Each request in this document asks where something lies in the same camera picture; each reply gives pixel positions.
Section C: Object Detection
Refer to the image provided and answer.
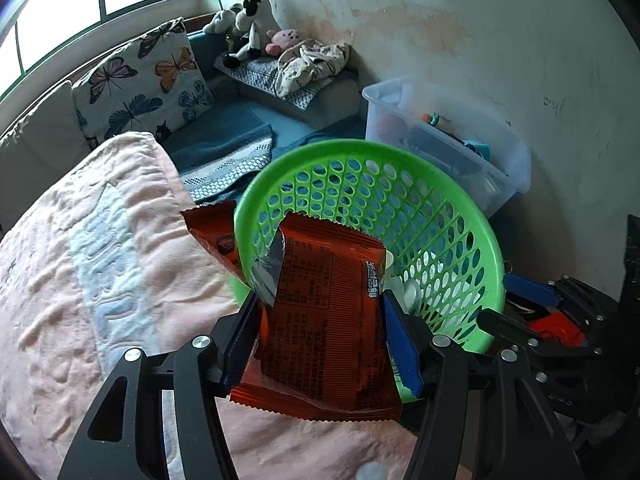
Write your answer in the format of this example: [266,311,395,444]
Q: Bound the grey plush toy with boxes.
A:
[202,7,238,36]

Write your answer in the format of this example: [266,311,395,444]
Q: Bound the blue bed sheet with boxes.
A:
[165,30,371,201]

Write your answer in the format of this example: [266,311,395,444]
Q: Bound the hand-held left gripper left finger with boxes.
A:
[59,290,263,480]

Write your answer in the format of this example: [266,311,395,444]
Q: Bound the pink plush toy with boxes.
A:
[265,29,307,57]

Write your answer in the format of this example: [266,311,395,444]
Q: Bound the red plastic object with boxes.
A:
[527,312,586,348]

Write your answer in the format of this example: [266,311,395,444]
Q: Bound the red snack packet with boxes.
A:
[180,200,405,422]

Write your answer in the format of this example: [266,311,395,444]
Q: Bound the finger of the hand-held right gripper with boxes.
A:
[502,272,622,327]
[477,307,592,387]

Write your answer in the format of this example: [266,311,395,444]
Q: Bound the clear plastic storage box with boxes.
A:
[361,76,532,216]

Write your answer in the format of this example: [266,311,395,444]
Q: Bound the grey patterned folded blanket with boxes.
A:
[214,55,361,111]

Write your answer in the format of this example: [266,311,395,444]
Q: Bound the black and white plush cow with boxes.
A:
[222,0,282,68]

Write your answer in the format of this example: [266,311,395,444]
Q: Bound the teal toy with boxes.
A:
[462,139,493,162]

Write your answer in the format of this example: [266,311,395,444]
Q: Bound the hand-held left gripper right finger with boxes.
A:
[381,290,586,480]

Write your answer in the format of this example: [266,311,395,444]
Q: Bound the pink quilted blanket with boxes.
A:
[0,131,426,480]

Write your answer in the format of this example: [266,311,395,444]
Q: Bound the blue patterned knitted blanket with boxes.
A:
[170,122,276,203]

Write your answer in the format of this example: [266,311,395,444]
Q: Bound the green plastic basket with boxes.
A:
[232,139,506,405]

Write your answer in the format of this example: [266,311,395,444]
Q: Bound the crumpled printed cloth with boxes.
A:
[274,42,351,98]

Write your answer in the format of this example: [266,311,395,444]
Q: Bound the butterfly print pillow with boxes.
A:
[72,16,215,150]

